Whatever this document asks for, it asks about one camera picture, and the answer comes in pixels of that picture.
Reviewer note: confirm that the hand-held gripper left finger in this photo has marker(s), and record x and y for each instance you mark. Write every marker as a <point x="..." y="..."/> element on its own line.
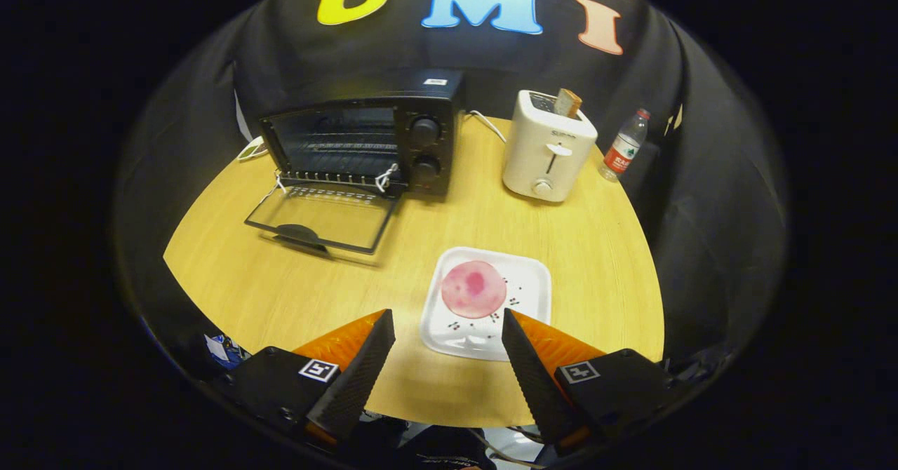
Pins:
<point x="361" y="379"/>

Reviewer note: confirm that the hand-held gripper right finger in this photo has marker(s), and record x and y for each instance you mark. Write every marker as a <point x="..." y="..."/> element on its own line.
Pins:
<point x="537" y="386"/>

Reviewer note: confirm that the white square plate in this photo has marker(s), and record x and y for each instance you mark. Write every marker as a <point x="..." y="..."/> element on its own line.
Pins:
<point x="526" y="280"/>

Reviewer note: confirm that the pink ham slice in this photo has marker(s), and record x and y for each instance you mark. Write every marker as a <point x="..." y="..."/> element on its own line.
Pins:
<point x="473" y="289"/>

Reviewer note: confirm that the black toaster oven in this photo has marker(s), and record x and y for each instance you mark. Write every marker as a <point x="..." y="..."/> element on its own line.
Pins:
<point x="428" y="151"/>

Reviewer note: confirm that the white pop-up toaster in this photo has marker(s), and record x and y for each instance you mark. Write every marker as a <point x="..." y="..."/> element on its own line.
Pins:
<point x="544" y="151"/>

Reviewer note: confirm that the person's dark clothing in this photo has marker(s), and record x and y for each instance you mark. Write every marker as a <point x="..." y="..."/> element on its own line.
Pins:
<point x="435" y="449"/>

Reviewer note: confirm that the blue printed packet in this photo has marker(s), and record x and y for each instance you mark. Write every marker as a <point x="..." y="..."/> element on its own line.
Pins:
<point x="223" y="352"/>

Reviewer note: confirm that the clear bottle red label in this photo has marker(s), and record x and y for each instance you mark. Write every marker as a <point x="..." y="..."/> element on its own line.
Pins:
<point x="623" y="151"/>

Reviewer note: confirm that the white divided snack dish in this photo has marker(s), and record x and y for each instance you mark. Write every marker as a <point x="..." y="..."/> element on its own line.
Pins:
<point x="252" y="150"/>

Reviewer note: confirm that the brown bread slice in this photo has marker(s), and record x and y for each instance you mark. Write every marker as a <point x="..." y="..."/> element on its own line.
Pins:
<point x="568" y="103"/>

